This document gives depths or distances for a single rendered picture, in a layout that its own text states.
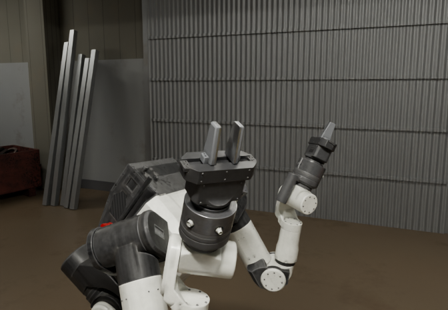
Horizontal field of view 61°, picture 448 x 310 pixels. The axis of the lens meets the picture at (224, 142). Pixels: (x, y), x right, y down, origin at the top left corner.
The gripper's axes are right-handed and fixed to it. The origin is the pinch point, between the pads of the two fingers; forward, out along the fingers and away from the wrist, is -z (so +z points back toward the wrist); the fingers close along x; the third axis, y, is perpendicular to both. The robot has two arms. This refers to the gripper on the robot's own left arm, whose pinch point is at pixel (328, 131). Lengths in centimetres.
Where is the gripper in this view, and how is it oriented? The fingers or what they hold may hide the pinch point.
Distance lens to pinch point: 123.7
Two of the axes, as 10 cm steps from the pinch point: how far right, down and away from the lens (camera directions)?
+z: -4.4, 9.0, -0.2
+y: -8.9, -4.4, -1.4
